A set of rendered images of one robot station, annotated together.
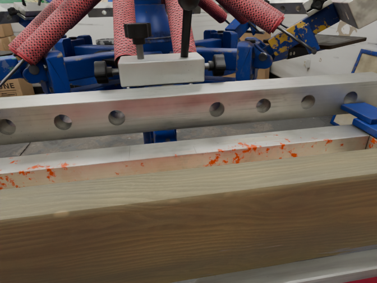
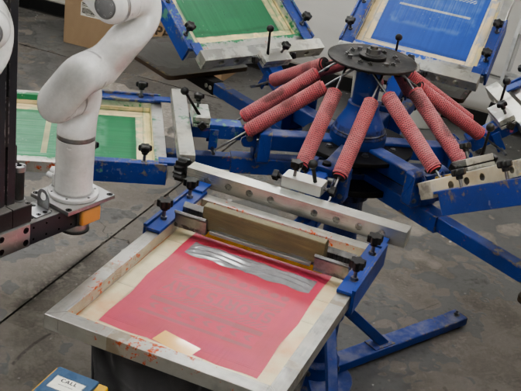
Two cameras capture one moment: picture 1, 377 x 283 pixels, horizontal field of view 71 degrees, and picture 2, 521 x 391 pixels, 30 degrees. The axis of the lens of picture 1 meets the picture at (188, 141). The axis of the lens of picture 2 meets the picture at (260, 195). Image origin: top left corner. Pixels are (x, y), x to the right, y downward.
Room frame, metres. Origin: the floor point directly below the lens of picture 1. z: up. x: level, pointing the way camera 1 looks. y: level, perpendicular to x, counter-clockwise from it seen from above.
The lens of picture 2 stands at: (-1.94, -1.05, 2.26)
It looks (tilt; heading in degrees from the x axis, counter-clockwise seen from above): 26 degrees down; 27
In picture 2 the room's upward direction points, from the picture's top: 8 degrees clockwise
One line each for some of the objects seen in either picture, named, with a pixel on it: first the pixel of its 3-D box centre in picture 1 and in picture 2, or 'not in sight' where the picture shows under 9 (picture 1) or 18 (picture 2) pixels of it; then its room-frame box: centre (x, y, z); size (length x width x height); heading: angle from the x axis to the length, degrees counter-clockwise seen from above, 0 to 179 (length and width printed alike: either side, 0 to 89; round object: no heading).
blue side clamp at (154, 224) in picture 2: not in sight; (176, 216); (0.12, 0.27, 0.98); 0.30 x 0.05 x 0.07; 8
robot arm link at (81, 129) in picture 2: not in sight; (75, 107); (-0.24, 0.36, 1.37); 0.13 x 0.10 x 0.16; 6
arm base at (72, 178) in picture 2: not in sight; (70, 163); (-0.23, 0.38, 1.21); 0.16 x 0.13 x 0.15; 84
